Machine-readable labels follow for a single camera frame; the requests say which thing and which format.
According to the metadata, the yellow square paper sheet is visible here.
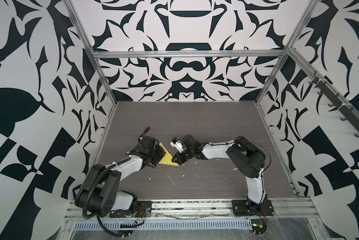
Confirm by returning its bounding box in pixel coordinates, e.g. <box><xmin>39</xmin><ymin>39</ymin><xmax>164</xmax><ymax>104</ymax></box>
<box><xmin>158</xmin><ymin>143</ymin><xmax>179</xmax><ymax>166</ymax></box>

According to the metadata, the white slotted cable duct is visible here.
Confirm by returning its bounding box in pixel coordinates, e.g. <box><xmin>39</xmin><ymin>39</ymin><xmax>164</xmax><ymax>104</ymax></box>
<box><xmin>74</xmin><ymin>219</ymin><xmax>253</xmax><ymax>231</ymax></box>

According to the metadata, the left black corrugated cable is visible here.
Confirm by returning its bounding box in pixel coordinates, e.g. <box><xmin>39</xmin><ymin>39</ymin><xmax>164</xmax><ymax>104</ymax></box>
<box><xmin>81</xmin><ymin>164</ymin><xmax>145</xmax><ymax>238</ymax></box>

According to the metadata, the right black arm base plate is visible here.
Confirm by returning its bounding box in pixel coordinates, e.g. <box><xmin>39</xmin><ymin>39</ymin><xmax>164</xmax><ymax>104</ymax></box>
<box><xmin>231</xmin><ymin>199</ymin><xmax>274</xmax><ymax>217</ymax></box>

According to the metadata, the small green-lit electronics box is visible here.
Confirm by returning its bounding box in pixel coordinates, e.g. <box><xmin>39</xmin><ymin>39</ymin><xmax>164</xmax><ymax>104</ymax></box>
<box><xmin>251</xmin><ymin>219</ymin><xmax>267</xmax><ymax>235</ymax></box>

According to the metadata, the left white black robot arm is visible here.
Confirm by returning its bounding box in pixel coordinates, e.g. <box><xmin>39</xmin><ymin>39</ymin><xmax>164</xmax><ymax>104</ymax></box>
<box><xmin>74</xmin><ymin>136</ymin><xmax>171</xmax><ymax>220</ymax></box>

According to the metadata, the black wall hook rail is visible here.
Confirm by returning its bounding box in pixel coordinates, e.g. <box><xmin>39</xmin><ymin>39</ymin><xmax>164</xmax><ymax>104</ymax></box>
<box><xmin>309</xmin><ymin>72</ymin><xmax>359</xmax><ymax>138</ymax></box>

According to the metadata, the aluminium front rail frame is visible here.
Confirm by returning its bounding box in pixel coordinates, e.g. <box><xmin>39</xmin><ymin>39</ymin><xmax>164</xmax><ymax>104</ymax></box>
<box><xmin>62</xmin><ymin>196</ymin><xmax>320</xmax><ymax>222</ymax></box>

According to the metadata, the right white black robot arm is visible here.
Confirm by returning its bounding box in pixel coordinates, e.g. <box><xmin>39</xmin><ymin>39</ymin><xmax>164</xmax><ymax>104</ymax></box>
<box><xmin>170</xmin><ymin>135</ymin><xmax>267</xmax><ymax>206</ymax></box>

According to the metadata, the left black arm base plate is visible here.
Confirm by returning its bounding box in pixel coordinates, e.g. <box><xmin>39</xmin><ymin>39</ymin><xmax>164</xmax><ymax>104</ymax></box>
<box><xmin>109</xmin><ymin>201</ymin><xmax>152</xmax><ymax>218</ymax></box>

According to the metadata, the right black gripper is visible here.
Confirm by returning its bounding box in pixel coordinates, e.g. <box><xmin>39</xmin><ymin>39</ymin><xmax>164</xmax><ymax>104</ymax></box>
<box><xmin>170</xmin><ymin>149</ymin><xmax>196</xmax><ymax>165</ymax></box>

